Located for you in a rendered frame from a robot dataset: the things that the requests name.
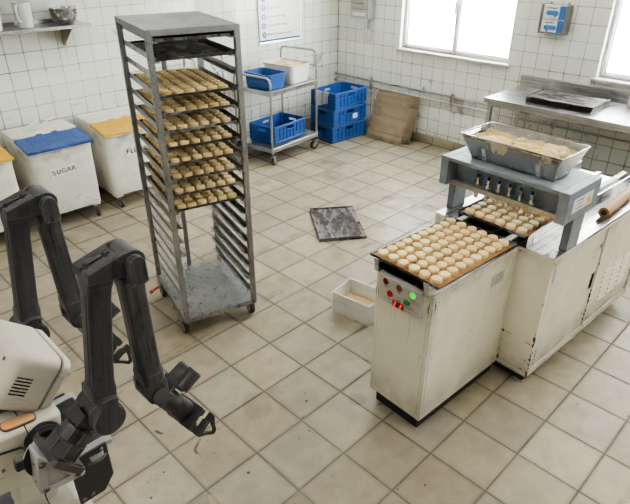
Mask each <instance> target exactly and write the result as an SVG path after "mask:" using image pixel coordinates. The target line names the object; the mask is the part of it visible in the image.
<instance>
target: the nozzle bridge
mask: <svg viewBox="0 0 630 504"><path fill-rule="evenodd" d="M477 170H479V171H478V172H477ZM476 172H477V174H476V176H475V180H476V177H477V175H478V173H479V174H480V177H481V178H480V184H479V186H476V185H475V184H476V182H475V181H474V175H475V173H476ZM488 173H489V175H488V176H487V178H486V181H487V179H488V177H491V179H490V181H491V183H490V187H489V188H490V189H489V190H486V189H485V188H486V185H484V180H485V177H486V175H487V174H488ZM498 177H500V178H499V179H498V181H499V180H501V189H500V193H496V189H495V187H494V185H495V182H496V180H497V178H498ZM602 178H603V177H601V176H597V175H593V174H590V173H586V172H583V171H579V170H576V169H572V170H571V172H570V173H569V174H567V175H565V176H563V177H561V178H559V179H557V180H555V181H553V182H552V181H549V180H545V179H542V178H539V177H535V176H532V175H529V174H525V173H522V172H519V171H516V170H512V169H509V168H506V167H502V166H499V165H496V164H492V163H489V162H486V161H482V160H479V159H476V158H473V157H472V156H471V154H470V151H469V149H468V147H467V146H465V147H462V148H460V149H457V150H454V151H452V152H449V153H446V154H443V155H442V159H441V168H440V177H439V183H442V184H445V185H447V184H449V183H450V184H449V192H448V200H447V207H448V208H451V209H453V208H455V207H457V206H459V205H462V204H464V202H465V195H466V189H467V190H470V191H473V192H476V193H479V194H482V195H485V196H487V197H490V198H493V199H496V200H499V201H502V202H505V203H508V204H510V205H513V206H516V207H519V208H522V209H525V210H528V211H531V212H533V213H536V214H539V215H542V216H545V217H548V218H551V219H553V220H554V222H553V223H556V224H558V225H561V226H564V227H563V231H562V236H561V240H560V244H559V248H558V250H560V251H563V252H567V251H568V250H570V249H571V248H573V247H574V246H576V245H577V242H578V238H579V234H580V231H581V227H582V223H583V219H584V215H585V212H587V211H588V210H590V209H592V208H593V207H595V204H596V201H597V197H598V193H599V190H600V186H601V182H602ZM509 180H511V181H510V183H509V184H512V191H511V196H510V197H507V196H506V195H507V192H506V191H505V188H506V185H507V183H508V182H509ZM486 181H485V184H486ZM498 181H497V183H496V187H497V184H498ZM509 184H508V186H507V189H508V187H509ZM520 184H522V185H521V187H523V196H522V200H521V201H518V200H517V198H518V196H517V195H516V192H517V189H518V187H519V186H520ZM532 188H534V189H533V190H532V191H535V193H534V195H535V197H534V201H533V204H532V205H530V204H529V200H528V194H529V192H530V190H531V189H532ZM532 191H531V192H532Z"/></svg>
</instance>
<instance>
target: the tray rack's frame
mask: <svg viewBox="0 0 630 504"><path fill-rule="evenodd" d="M114 19H115V25H116V31H117V37H118V43H119V49H120V55H121V61H122V68H123V74H124V80H125V86H126V92H127V98H128V104H129V110H130V117H131V123H132V129H133V135H134V141H135V147H136V153H137V159H138V165H139V172H140V178H141V184H142V190H143V196H144V202H145V208H146V214H147V221H148V227H149V233H150V239H151V245H152V251H153V257H154V263H155V270H156V276H157V278H158V280H156V281H157V282H158V284H159V285H160V288H159V289H160V292H161V293H162V290H161V285H162V286H163V288H164V289H165V291H166V293H167V294H168V296H169V298H170V299H171V301H172V303H173V304H174V306H175V308H176V309H177V311H178V312H179V314H180V315H177V316H178V317H179V319H180V323H181V327H182V329H183V330H184V328H183V321H184V317H183V310H182V303H181V296H180V295H179V293H178V292H177V290H176V289H175V287H174V285H173V284H172V282H171V281H170V279H169V278H168V276H167V275H166V273H165V271H162V272H161V268H160V262H159V256H158V249H157V243H156V237H155V230H154V224H153V218H152V211H151V205H150V199H149V192H148V186H147V180H146V173H145V167H144V161H143V154H142V148H141V142H140V135H139V129H138V123H137V116H136V110H135V104H134V97H133V91H132V85H131V78H130V72H129V66H128V59H127V53H126V47H125V40H124V34H123V28H122V25H123V26H125V27H127V28H129V29H131V30H132V31H134V32H136V33H138V34H140V35H142V36H144V35H143V30H146V29H149V30H151V37H154V36H167V35H180V34H193V33H206V32H219V31H232V30H234V24H232V23H236V22H232V21H229V20H226V19H222V18H219V17H215V16H212V15H209V14H205V13H202V12H199V11H189V12H172V13H155V14H138V15H121V16H114ZM181 219H182V227H183V235H184V242H185V250H186V258H187V265H185V266H186V267H187V269H188V270H184V271H183V273H184V275H185V276H186V278H187V279H188V281H189V282H190V283H186V284H185V286H186V288H187V289H188V291H189V292H190V294H191V295H190V296H187V299H188V301H189V302H190V304H191V305H192V308H189V309H188V310H189V318H190V323H191V322H194V321H198V320H201V319H204V318H207V317H211V316H214V315H217V314H220V313H224V312H227V311H230V310H233V309H237V308H240V307H243V306H246V307H247V308H248V309H249V310H250V308H249V305H250V304H253V302H252V299H251V295H250V291H247V290H246V288H245V287H244V286H243V285H242V284H241V282H240V281H239V280H238V279H237V278H236V277H235V275H234V274H233V273H232V272H231V271H230V269H229V268H228V267H227V266H226V265H225V263H224V262H223V261H222V260H221V259H220V257H219V256H218V255H217V257H216V258H212V259H208V260H204V261H201V262H197V263H193V264H191V256H190V248H189V240H188V232H187V224H186V216H185V211H181Z"/></svg>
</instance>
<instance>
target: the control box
mask: <svg viewBox="0 0 630 504"><path fill-rule="evenodd" d="M384 278H386V279H387V280H388V285H386V284H385V283H384V282H383V279H384ZM397 285H399V286H400V287H401V288H402V291H401V292H399V291H398V290H397V288H396V286H397ZM387 291H391V292H392V294H393V295H392V296H391V297H389V296H388V295H387ZM410 293H414V294H415V296H416V298H415V299H412V298H411V297H410ZM379 298H380V299H382V300H384V301H386V302H388V303H389V304H391V305H393V301H395V302H396V306H394V305H395V304H394V305H393V306H394V307H396V308H398V309H399V307H400V306H401V305H402V307H400V309H401V308H402V309H401V311H403V312H405V313H407V314H409V315H410V316H412V317H414V318H416V319H418V320H419V319H420V318H422V315H423V306H424V298H425V296H424V295H423V290H421V289H419V288H417V287H415V286H413V285H411V284H409V283H407V282H406V281H404V280H402V279H400V278H398V277H396V276H394V275H392V274H390V273H388V272H386V271H383V272H381V273H380V288H379ZM404 300H408V301H409V306H405V305H404V303H403V301H404ZM395 302H394V303H395ZM399 304H401V305H400V306H399Z"/></svg>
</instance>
